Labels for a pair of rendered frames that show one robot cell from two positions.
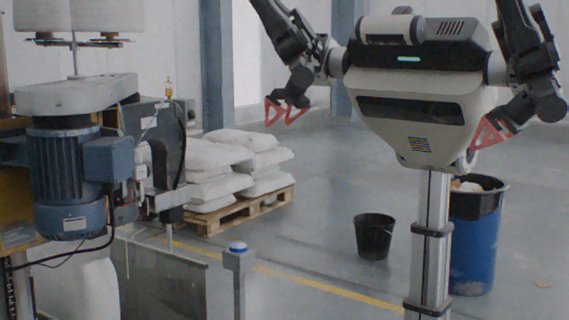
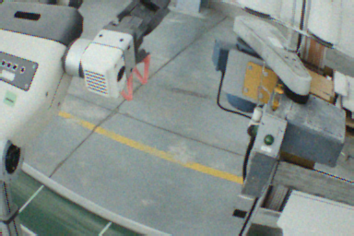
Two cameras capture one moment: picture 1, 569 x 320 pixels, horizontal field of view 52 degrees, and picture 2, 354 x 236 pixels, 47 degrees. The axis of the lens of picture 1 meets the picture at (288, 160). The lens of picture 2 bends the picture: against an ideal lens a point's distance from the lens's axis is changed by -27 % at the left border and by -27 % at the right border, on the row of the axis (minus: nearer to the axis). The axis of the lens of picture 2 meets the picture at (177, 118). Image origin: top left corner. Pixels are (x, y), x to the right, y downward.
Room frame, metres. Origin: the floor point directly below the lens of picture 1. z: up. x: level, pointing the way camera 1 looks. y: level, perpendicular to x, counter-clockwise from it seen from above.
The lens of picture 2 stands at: (2.73, -0.27, 1.90)
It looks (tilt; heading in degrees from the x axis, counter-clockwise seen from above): 29 degrees down; 160
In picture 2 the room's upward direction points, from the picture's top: 11 degrees clockwise
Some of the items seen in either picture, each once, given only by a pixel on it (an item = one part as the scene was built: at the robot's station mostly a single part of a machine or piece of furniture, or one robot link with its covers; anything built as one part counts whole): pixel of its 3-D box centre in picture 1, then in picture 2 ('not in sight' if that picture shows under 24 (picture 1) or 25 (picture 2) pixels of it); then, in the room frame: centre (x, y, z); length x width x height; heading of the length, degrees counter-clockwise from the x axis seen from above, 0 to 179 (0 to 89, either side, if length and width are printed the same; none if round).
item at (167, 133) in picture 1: (121, 139); (302, 145); (1.72, 0.50, 1.21); 0.30 x 0.25 x 0.30; 55
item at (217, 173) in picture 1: (188, 168); not in sight; (4.60, 0.81, 0.44); 0.66 x 0.42 x 0.14; 49
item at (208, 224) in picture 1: (217, 201); not in sight; (4.88, 0.63, 0.07); 1.20 x 0.82 x 0.14; 147
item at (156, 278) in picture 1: (113, 281); not in sight; (2.20, 0.71, 0.54); 1.05 x 0.02 x 0.41; 55
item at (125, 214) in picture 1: (118, 212); not in sight; (1.55, 0.47, 1.04); 0.08 x 0.06 x 0.05; 145
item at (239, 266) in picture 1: (238, 258); not in sight; (1.78, 0.16, 0.81); 0.08 x 0.08 x 0.06; 55
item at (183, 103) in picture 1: (181, 113); (270, 135); (1.77, 0.33, 1.29); 0.08 x 0.05 x 0.09; 55
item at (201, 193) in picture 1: (212, 185); not in sight; (4.51, 0.62, 0.32); 0.66 x 0.43 x 0.15; 147
